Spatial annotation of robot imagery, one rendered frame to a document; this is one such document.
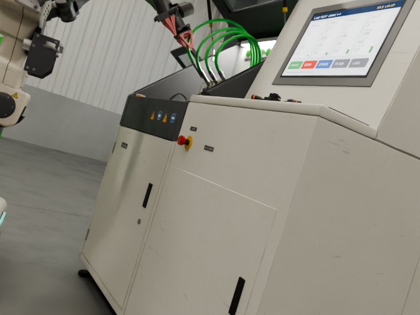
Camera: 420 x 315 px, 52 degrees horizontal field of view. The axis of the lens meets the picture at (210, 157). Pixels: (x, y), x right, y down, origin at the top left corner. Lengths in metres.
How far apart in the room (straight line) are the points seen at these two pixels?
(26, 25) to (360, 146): 1.40
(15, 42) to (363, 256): 1.54
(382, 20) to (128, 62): 7.76
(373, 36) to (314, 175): 0.56
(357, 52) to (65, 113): 7.45
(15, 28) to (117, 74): 6.96
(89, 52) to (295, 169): 7.81
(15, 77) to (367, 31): 1.33
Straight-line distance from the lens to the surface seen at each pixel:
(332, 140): 1.13
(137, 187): 1.87
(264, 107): 1.25
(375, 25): 1.52
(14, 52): 1.98
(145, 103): 2.05
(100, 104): 8.81
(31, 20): 1.99
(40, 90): 8.43
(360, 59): 1.45
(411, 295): 1.56
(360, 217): 1.26
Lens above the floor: 0.79
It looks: 1 degrees down
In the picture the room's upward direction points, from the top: 17 degrees clockwise
